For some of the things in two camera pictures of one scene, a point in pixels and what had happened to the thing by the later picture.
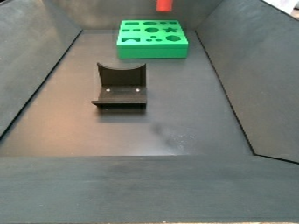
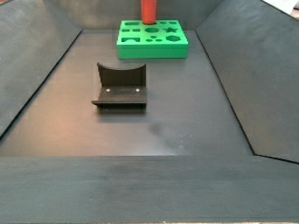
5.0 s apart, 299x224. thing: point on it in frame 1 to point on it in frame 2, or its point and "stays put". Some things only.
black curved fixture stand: [123, 87] stays put
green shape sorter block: [153, 38] stays put
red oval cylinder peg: [163, 5] to [148, 11]
